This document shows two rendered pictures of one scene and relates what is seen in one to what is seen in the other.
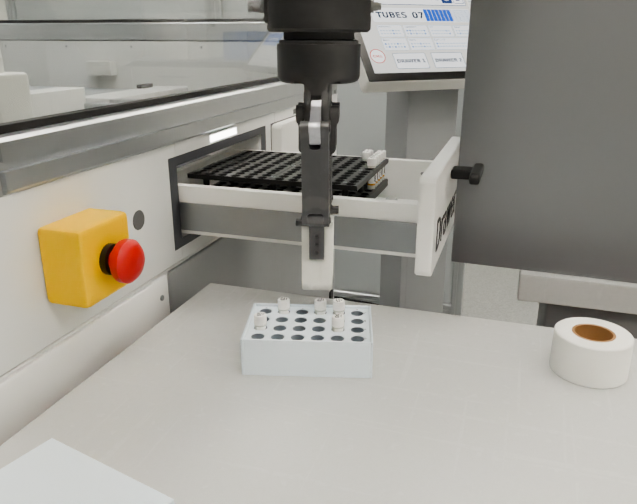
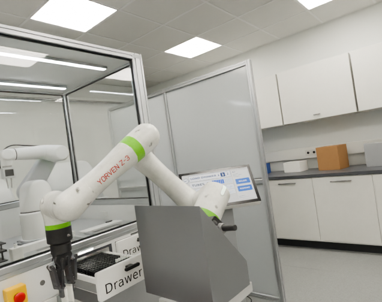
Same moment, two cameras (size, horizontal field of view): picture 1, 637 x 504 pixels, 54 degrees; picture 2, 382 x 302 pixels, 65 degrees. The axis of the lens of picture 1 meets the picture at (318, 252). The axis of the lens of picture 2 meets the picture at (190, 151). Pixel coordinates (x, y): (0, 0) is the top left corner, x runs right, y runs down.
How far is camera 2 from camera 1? 101 cm
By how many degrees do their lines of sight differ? 29
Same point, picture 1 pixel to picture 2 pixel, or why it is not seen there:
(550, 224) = (164, 281)
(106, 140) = (30, 263)
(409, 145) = not seen: hidden behind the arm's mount
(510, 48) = (144, 226)
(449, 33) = not seen: hidden behind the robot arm
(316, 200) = (54, 283)
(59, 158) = (11, 272)
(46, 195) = (6, 281)
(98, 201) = (25, 280)
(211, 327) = not seen: outside the picture
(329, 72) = (55, 252)
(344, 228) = (88, 285)
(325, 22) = (51, 242)
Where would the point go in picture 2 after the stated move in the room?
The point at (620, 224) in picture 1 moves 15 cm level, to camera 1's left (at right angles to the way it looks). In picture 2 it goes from (178, 283) to (144, 282)
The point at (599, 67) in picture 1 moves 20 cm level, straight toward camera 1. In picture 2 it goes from (162, 233) to (119, 249)
